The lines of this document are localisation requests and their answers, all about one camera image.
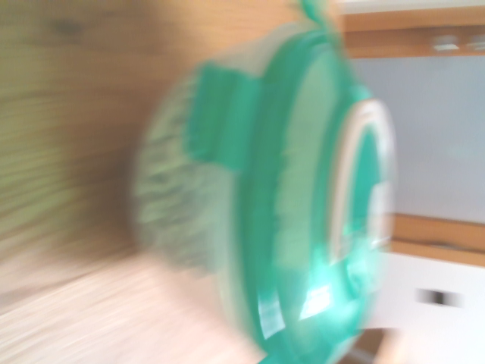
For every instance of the green translucent food container lid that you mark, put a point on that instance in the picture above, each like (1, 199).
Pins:
(265, 182)

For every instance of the clear plastic food container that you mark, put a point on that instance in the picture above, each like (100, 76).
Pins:
(166, 182)

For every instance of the wooden counter ledge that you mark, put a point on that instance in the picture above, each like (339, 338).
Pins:
(435, 235)

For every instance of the white cabinet drawer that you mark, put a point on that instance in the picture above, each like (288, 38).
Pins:
(428, 330)

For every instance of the glass jar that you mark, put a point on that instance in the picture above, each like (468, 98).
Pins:
(446, 42)
(476, 43)

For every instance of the wooden wall shelf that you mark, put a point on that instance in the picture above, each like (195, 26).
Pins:
(413, 32)

